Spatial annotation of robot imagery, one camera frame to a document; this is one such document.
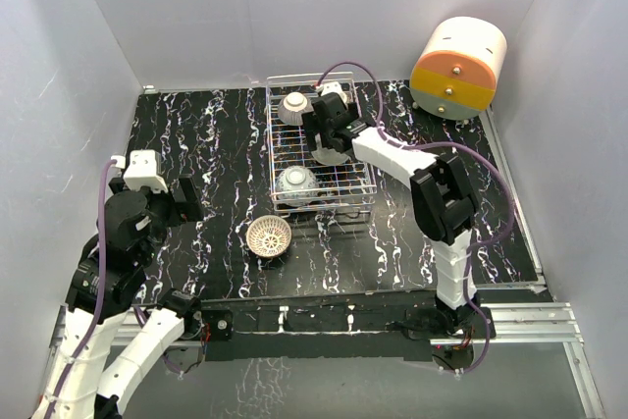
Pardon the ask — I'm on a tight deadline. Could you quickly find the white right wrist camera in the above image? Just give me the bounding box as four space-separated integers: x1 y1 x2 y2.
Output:
315 81 344 96

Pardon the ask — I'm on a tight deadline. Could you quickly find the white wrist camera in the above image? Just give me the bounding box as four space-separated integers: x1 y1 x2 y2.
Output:
109 149 169 194
315 81 344 96

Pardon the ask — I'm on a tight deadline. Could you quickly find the red patterned bowl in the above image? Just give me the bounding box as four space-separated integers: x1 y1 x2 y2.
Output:
276 166 318 207

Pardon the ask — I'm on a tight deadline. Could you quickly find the white wire dish rack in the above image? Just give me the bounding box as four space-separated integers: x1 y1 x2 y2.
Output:
266 74 377 217

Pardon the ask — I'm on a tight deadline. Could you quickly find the white brown lattice bowl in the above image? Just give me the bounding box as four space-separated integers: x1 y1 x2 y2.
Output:
245 215 292 259

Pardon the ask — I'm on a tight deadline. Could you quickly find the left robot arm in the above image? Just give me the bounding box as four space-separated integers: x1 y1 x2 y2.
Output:
33 150 231 418

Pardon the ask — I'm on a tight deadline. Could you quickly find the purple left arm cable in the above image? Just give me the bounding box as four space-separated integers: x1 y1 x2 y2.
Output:
33 156 124 415

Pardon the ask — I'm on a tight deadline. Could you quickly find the orange yellow cylindrical drawer cabinet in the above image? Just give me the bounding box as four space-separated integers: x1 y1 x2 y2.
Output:
409 17 507 121

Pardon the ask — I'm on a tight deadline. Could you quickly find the purple striped bowl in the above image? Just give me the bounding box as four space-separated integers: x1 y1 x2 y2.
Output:
278 92 313 127

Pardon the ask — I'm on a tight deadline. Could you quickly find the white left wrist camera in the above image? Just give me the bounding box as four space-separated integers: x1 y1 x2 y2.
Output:
109 149 169 194

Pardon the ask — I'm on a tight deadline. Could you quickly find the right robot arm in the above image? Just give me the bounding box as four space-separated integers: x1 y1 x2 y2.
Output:
303 89 479 338

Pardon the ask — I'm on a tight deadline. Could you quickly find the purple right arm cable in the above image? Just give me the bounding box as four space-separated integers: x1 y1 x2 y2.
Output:
316 61 516 376

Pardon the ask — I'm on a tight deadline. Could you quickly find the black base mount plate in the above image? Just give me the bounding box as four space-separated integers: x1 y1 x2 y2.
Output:
203 301 496 366

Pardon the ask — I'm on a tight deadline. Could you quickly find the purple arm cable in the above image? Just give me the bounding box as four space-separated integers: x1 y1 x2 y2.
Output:
33 156 124 415
316 61 516 376

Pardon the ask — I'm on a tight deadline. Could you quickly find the green patterned bowl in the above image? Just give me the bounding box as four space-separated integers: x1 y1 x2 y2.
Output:
312 147 349 166

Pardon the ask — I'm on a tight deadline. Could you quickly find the aluminium frame rail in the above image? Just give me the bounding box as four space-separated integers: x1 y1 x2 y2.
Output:
48 109 607 419

